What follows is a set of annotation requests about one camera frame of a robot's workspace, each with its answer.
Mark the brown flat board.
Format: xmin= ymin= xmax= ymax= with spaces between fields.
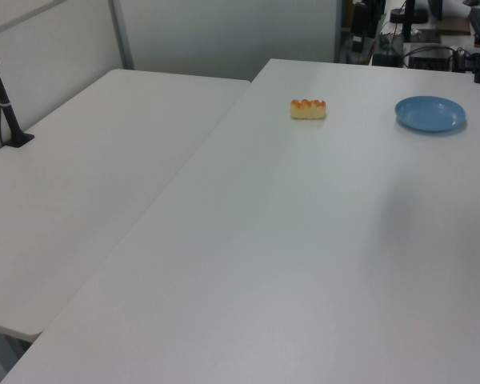
xmin=435 ymin=17 xmax=472 ymax=36

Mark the black upright stand pole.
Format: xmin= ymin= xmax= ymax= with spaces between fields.
xmin=401 ymin=0 xmax=417 ymax=43

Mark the black round stand base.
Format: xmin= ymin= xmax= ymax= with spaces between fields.
xmin=389 ymin=8 xmax=429 ymax=24

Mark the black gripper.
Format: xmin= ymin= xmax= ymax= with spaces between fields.
xmin=350 ymin=0 xmax=387 ymax=54

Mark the blue round plate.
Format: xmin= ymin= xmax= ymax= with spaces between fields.
xmin=394 ymin=95 xmax=467 ymax=134

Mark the small black electronics box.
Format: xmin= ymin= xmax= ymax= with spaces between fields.
xmin=372 ymin=39 xmax=405 ymax=67

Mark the black camera pole with base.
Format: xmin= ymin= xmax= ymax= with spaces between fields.
xmin=0 ymin=30 xmax=36 ymax=150

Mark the orange-topped bread piece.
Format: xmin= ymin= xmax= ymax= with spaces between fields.
xmin=290 ymin=98 xmax=328 ymax=121

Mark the large black electronics box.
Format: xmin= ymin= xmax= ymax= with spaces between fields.
xmin=407 ymin=45 xmax=456 ymax=73

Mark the grey metal rack post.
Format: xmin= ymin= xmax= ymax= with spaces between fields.
xmin=334 ymin=0 xmax=347 ymax=64

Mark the grey partition corner post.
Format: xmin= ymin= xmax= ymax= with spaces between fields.
xmin=107 ymin=0 xmax=135 ymax=70

